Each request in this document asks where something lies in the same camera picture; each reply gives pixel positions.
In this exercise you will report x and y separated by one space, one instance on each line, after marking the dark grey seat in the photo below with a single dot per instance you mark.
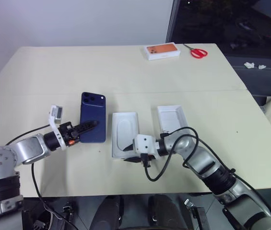
257 79

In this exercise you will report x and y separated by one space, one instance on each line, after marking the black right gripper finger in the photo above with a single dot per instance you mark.
128 148
133 159

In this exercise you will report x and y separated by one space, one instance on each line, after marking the dark blue smartphone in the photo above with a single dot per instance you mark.
94 107

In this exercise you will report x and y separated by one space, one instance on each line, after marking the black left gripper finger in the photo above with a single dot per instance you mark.
87 126
87 130

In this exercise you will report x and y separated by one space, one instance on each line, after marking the dark rounded shape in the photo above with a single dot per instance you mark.
110 213
164 210

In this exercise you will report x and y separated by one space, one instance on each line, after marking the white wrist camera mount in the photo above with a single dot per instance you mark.
144 145
56 114

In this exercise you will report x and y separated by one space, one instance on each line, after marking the white phone box base tray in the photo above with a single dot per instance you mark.
125 119

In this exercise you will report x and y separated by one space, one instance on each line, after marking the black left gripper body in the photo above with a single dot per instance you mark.
67 131

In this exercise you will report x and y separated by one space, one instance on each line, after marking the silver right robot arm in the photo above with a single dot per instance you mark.
209 163

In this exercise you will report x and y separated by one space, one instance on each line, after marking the crumpled white paper scrap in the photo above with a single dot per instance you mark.
249 65
262 67

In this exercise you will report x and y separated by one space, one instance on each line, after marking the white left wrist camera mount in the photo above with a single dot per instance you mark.
56 114

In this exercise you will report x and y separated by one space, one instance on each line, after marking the white box with orange phone print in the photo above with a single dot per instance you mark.
162 51

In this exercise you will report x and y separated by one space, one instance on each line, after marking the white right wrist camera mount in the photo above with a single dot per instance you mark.
144 145

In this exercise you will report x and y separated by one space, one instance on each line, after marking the black metal bracket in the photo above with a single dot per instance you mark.
198 214

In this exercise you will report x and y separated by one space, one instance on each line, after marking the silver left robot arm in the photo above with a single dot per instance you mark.
22 151

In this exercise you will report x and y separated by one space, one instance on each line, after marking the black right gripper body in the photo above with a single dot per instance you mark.
147 160

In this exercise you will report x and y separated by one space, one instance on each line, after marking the dark glass window pane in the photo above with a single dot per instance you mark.
233 21

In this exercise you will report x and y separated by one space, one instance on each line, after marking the white phone box lid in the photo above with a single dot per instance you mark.
171 117

